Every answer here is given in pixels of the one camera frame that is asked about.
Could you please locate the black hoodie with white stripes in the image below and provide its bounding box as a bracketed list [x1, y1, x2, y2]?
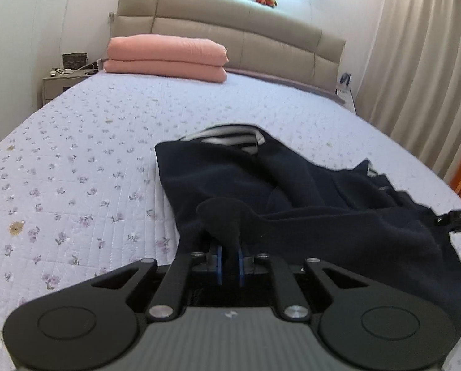
[155, 124, 461, 332]

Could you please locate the beige pleated curtain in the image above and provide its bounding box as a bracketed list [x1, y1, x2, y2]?
[355, 0, 461, 182]

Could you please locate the floral quilted bed cover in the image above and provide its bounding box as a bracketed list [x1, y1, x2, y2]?
[0, 73, 461, 370]

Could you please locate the white paper shopping bag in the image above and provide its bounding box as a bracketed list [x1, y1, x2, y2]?
[335, 73, 356, 114]

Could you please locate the folded pink blanket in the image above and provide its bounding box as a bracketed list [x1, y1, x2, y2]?
[103, 34, 228, 83]

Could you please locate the beige padded headboard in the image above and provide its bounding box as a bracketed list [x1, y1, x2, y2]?
[110, 0, 346, 92]

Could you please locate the beige nightstand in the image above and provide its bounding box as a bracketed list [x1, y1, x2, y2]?
[41, 70, 97, 106]

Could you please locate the brown patterned pouch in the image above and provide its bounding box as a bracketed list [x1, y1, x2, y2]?
[62, 52, 88, 70]

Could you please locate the white wardrobe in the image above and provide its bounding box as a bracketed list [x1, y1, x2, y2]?
[0, 0, 69, 141]

